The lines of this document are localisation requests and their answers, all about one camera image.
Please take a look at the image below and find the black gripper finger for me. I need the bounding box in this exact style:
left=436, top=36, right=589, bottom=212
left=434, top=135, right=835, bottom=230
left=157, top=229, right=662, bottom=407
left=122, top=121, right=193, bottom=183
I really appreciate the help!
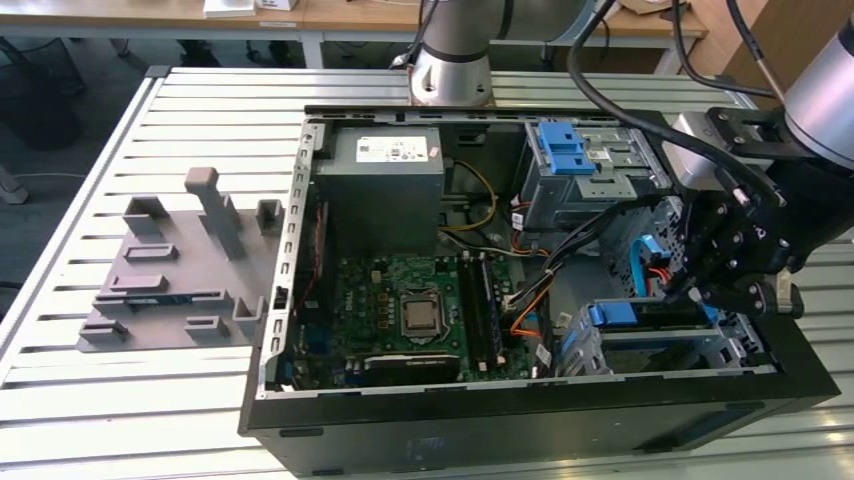
left=693, top=271, right=804, bottom=319
left=664, top=192, right=753, bottom=307

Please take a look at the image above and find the hard disk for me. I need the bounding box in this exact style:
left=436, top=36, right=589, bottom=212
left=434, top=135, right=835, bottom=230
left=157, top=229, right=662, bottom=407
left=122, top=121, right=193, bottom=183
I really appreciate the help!
left=590, top=298, right=722, bottom=331

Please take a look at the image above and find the grey metal disk bay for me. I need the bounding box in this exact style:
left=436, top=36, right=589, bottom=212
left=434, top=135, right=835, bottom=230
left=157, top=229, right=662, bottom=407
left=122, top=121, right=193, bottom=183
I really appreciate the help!
left=557, top=298, right=784, bottom=377

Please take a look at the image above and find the grey metal drive cage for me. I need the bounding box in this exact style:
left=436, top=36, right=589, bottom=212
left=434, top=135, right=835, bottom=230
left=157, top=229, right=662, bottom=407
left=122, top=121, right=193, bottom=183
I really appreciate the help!
left=518, top=119, right=673, bottom=236

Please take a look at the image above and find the blue cage latch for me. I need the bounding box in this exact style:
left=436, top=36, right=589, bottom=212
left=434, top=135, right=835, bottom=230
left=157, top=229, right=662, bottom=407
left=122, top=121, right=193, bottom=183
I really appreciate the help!
left=537, top=121, right=601, bottom=176

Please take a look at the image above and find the brown wooden cabinet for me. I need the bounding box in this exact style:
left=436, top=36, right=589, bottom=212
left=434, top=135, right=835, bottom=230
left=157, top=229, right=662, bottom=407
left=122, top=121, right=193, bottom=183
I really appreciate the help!
left=686, top=0, right=854, bottom=101

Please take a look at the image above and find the black RAM slot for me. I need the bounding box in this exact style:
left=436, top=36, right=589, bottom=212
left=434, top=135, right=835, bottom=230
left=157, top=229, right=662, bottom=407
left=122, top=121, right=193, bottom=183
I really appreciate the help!
left=461, top=252, right=484, bottom=371
left=481, top=252, right=508, bottom=371

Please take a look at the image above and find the black PC case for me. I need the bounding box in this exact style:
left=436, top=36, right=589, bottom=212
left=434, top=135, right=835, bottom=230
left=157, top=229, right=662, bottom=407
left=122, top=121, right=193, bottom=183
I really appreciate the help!
left=238, top=103, right=843, bottom=479

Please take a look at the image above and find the silver CPU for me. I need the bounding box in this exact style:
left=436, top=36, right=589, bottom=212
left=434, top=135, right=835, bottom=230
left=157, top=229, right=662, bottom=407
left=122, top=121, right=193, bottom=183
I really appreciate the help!
left=404, top=298, right=442, bottom=331

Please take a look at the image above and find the grey power supply unit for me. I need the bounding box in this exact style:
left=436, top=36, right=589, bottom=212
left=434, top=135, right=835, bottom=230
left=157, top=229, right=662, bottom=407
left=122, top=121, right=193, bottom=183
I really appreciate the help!
left=311, top=125, right=448, bottom=257

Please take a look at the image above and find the green motherboard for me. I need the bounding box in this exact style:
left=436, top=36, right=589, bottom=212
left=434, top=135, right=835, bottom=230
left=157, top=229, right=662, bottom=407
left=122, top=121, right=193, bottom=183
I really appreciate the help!
left=293, top=252, right=536, bottom=391

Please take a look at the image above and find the black graphics card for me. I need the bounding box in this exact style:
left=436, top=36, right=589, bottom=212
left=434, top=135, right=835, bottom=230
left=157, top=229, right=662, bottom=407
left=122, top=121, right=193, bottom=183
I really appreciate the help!
left=358, top=351, right=464, bottom=387

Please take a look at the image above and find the grey parts rack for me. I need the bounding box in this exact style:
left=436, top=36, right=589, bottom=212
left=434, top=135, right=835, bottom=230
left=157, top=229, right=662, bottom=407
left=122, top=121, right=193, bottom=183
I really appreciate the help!
left=77, top=167, right=289, bottom=354

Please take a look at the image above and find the wooden desk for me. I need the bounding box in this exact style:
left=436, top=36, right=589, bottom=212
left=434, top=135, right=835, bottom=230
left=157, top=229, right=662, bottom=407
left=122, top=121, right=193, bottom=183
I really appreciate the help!
left=0, top=0, right=710, bottom=71

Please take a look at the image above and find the black mesh waste bin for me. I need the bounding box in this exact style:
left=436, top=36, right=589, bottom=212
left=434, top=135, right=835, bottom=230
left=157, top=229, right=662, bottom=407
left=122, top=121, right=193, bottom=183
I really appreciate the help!
left=0, top=35, right=89, bottom=151

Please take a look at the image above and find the blue wire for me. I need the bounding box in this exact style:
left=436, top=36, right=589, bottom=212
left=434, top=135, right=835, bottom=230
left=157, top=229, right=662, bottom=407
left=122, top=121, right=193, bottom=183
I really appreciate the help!
left=630, top=234, right=662, bottom=304

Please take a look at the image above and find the black wire bundle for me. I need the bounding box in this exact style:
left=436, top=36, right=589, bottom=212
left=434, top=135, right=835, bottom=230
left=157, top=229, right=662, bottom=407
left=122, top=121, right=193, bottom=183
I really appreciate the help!
left=504, top=199, right=646, bottom=321

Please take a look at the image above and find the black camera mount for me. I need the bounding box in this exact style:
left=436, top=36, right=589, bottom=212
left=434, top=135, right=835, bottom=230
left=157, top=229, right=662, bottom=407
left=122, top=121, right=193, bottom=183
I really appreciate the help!
left=705, top=106, right=806, bottom=159

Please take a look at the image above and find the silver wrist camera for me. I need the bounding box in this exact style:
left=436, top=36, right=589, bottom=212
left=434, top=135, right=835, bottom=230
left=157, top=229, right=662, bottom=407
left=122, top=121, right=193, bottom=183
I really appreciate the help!
left=669, top=112, right=740, bottom=194

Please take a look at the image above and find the yellow wire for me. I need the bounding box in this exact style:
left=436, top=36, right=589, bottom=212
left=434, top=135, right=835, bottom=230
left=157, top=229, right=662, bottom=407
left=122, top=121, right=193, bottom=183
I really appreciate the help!
left=437, top=159, right=501, bottom=234

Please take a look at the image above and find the orange wire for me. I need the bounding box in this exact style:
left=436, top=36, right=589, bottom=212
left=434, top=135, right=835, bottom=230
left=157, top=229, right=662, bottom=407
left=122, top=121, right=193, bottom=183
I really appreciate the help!
left=510, top=294, right=544, bottom=341

